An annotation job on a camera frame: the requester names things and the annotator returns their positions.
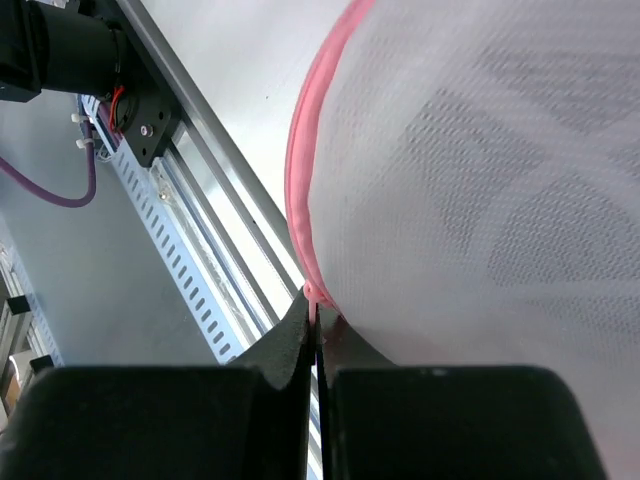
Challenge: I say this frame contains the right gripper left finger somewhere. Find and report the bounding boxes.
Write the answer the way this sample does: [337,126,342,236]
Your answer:
[1,295,314,479]

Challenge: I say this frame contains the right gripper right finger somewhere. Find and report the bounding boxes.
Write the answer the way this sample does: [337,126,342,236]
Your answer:
[316,310,606,479]

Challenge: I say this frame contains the white pink mesh laundry bag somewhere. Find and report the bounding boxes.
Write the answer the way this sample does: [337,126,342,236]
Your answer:
[285,1,639,479]

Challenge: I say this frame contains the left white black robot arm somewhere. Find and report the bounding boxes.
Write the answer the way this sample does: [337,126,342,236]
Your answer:
[1,1,143,103]

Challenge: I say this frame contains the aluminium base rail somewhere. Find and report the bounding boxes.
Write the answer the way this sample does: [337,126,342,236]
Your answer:
[119,1,299,333]

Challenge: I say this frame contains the white slotted cable duct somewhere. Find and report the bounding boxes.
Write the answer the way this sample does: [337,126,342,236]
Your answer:
[77,94,321,480]

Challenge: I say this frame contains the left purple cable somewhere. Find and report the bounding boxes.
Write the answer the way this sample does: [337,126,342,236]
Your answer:
[0,94,121,208]

